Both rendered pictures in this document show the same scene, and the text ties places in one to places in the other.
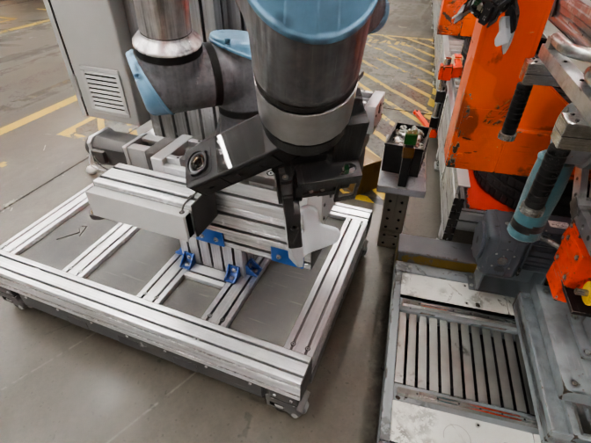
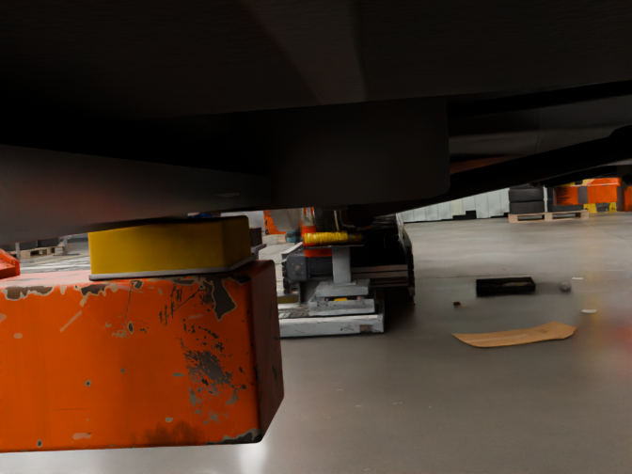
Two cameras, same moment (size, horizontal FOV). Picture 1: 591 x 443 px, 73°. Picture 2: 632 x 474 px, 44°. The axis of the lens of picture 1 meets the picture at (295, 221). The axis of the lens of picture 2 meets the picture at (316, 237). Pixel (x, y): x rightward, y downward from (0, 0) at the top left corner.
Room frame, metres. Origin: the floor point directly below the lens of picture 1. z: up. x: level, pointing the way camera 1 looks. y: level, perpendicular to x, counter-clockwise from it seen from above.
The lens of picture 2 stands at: (-3.73, -0.06, 0.75)
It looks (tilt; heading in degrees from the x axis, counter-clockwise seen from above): 3 degrees down; 351
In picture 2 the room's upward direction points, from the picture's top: 4 degrees counter-clockwise
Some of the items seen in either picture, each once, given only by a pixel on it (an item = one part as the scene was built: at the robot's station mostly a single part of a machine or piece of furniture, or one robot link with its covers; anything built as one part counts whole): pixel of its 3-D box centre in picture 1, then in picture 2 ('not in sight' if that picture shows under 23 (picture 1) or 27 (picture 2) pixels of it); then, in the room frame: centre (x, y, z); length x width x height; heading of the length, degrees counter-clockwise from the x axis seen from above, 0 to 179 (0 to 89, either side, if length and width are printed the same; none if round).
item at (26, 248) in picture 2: not in sight; (27, 227); (11.20, 2.86, 0.55); 1.40 x 0.80 x 1.09; 155
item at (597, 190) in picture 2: not in sight; (585, 183); (2.53, -3.43, 0.69); 0.52 x 0.17 x 0.35; 75
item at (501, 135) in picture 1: (515, 110); not in sight; (0.98, -0.56, 0.83); 0.04 x 0.04 x 0.16
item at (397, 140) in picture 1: (406, 147); (247, 236); (1.37, -0.43, 0.51); 0.20 x 0.14 x 0.13; 157
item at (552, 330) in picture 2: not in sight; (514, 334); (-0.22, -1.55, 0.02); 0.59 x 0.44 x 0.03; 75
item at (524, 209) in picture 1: (545, 178); not in sight; (0.65, -0.48, 0.83); 0.04 x 0.04 x 0.16
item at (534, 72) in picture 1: (543, 71); not in sight; (0.97, -0.59, 0.93); 0.09 x 0.05 x 0.05; 75
